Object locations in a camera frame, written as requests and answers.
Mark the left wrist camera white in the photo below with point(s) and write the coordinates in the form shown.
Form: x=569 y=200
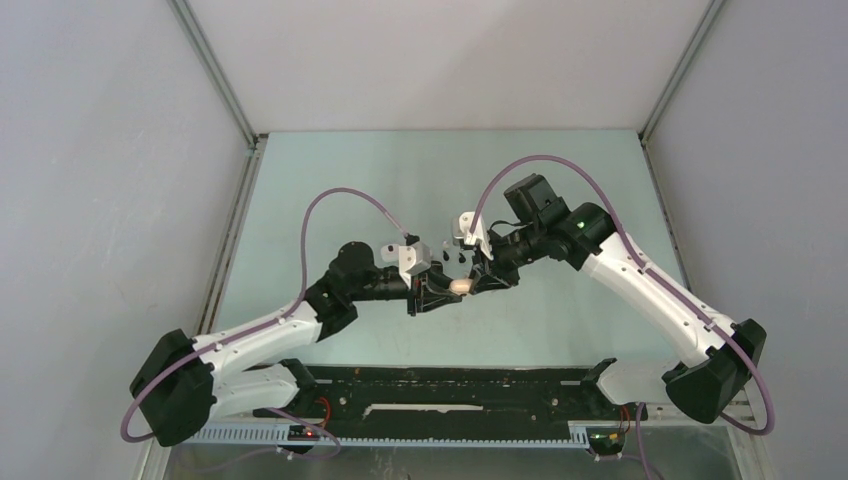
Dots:
x=411 y=260

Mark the aluminium rail frame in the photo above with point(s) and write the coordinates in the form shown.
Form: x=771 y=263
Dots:
x=665 y=445

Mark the pink earbud charging case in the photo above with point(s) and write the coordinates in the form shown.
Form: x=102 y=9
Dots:
x=461 y=286

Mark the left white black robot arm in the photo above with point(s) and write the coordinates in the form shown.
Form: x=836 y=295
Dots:
x=186 y=382

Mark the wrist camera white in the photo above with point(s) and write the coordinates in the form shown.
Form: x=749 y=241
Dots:
x=411 y=260
x=469 y=232

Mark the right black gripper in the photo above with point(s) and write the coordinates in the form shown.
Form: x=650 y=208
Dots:
x=494 y=274

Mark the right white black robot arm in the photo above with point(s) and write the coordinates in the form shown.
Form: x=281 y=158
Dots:
x=713 y=352

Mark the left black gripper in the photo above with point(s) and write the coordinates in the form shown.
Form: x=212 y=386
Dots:
x=427 y=288

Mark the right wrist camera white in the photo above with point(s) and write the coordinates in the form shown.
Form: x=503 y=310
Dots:
x=469 y=232

